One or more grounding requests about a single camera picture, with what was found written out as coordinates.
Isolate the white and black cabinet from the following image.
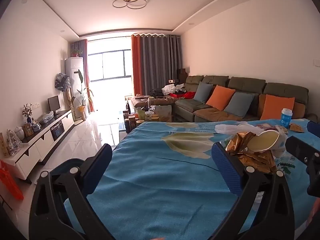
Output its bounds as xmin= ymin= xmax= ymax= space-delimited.
xmin=0 ymin=109 xmax=75 ymax=180

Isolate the window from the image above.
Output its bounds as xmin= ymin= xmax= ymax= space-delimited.
xmin=87 ymin=50 xmax=133 ymax=82

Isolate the blue floral blanket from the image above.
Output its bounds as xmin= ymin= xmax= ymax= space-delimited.
xmin=64 ymin=119 xmax=320 ymax=240

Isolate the wrapped ship model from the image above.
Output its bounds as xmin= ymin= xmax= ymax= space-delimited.
xmin=5 ymin=129 xmax=23 ymax=155

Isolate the orange plastic bag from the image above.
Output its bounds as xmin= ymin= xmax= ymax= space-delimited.
xmin=0 ymin=160 xmax=24 ymax=200

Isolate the white paper cup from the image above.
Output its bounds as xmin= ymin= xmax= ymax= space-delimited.
xmin=246 ymin=129 xmax=288 ymax=155

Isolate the white ceramic jar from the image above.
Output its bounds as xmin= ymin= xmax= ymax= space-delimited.
xmin=14 ymin=126 xmax=25 ymax=140

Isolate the blue lidded cup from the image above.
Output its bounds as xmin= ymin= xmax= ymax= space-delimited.
xmin=280 ymin=108 xmax=293 ymax=127

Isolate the grey and orange curtain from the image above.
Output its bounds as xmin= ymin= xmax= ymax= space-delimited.
xmin=71 ymin=39 xmax=95 ymax=113

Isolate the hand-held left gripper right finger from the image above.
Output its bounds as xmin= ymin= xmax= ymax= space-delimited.
xmin=211 ymin=142 xmax=295 ymax=240

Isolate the framed picture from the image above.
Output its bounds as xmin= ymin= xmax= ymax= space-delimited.
xmin=23 ymin=123 xmax=34 ymax=137

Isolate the blue-grey cushion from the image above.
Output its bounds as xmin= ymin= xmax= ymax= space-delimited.
xmin=194 ymin=82 xmax=213 ymax=103
xmin=224 ymin=92 xmax=254 ymax=117

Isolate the glass coffee table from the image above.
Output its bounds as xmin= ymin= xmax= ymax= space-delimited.
xmin=117 ymin=97 xmax=175 ymax=134

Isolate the tall tan carton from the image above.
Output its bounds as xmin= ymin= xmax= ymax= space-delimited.
xmin=0 ymin=133 xmax=10 ymax=158

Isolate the pile of white clothes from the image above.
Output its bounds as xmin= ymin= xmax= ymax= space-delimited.
xmin=162 ymin=84 xmax=187 ymax=96

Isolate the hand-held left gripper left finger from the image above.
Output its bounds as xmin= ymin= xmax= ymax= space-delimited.
xmin=29 ymin=143 xmax=115 ymax=240

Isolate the olive green sofa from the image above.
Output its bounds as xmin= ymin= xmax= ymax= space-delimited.
xmin=131 ymin=75 xmax=319 ymax=123

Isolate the orange cushion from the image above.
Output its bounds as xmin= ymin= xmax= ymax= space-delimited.
xmin=260 ymin=94 xmax=295 ymax=121
xmin=206 ymin=85 xmax=236 ymax=111

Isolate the white standing air conditioner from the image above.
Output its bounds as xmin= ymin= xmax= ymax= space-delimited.
xmin=65 ymin=57 xmax=84 ymax=103

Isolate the clear green printed packet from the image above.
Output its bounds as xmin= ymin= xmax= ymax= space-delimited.
xmin=274 ymin=155 xmax=297 ymax=178

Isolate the vase with branches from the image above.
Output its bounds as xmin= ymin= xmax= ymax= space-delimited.
xmin=22 ymin=103 xmax=34 ymax=124

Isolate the covered standing fan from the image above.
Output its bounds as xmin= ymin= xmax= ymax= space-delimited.
xmin=55 ymin=73 xmax=71 ymax=115

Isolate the tall leafy plant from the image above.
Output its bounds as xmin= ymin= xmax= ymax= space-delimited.
xmin=75 ymin=69 xmax=94 ymax=120

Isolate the group of jars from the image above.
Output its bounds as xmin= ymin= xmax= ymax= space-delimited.
xmin=124 ymin=104 xmax=173 ymax=133

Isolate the brown box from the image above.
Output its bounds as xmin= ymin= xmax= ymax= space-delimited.
xmin=176 ymin=68 xmax=188 ymax=83

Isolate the plastic wrapped bundle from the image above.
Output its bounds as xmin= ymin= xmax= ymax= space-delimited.
xmin=37 ymin=111 xmax=54 ymax=123

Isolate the white tissue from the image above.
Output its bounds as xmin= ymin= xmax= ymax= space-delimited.
xmin=215 ymin=123 xmax=252 ymax=135

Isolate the gold foil wrapper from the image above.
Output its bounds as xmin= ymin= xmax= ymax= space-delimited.
xmin=225 ymin=131 xmax=277 ymax=174

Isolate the red cloth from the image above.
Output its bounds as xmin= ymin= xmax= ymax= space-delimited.
xmin=170 ymin=91 xmax=197 ymax=100

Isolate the black monitor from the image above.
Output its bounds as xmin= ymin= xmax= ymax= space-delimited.
xmin=47 ymin=95 xmax=61 ymax=115

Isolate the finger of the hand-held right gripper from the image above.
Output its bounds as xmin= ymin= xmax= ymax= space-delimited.
xmin=307 ymin=121 xmax=320 ymax=133
xmin=285 ymin=136 xmax=320 ymax=167

